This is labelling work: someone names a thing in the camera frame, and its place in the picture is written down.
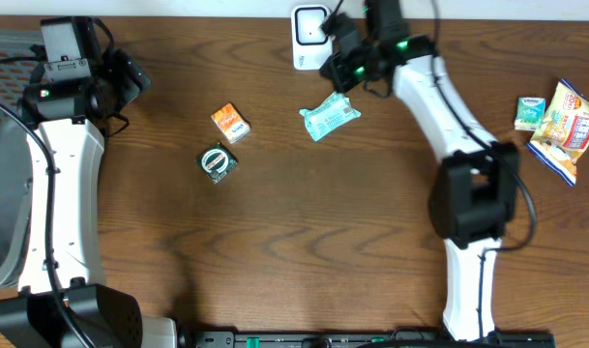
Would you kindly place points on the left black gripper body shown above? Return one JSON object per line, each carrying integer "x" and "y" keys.
{"x": 119, "y": 84}

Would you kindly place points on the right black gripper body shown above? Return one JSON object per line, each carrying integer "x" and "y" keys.
{"x": 352, "y": 66}

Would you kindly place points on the light green wipes packet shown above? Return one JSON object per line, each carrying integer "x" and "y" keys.
{"x": 334, "y": 112}

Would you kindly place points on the dark green round-label packet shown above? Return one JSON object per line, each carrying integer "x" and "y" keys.
{"x": 216, "y": 162}

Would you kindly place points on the orange tissue pack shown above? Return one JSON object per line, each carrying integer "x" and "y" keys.
{"x": 231, "y": 123}

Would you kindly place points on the teal tissue pack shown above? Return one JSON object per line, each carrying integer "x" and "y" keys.
{"x": 529, "y": 113}

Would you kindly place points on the yellow snack chip bag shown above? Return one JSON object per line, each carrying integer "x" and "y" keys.
{"x": 563, "y": 134}

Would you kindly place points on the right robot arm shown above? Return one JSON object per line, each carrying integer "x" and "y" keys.
{"x": 473, "y": 196}

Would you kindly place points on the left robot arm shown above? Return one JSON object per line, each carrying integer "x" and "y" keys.
{"x": 63, "y": 299}

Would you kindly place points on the grey plastic mesh basket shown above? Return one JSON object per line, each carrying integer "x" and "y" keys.
{"x": 15, "y": 161}

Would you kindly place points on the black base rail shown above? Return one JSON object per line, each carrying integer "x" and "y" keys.
{"x": 396, "y": 339}

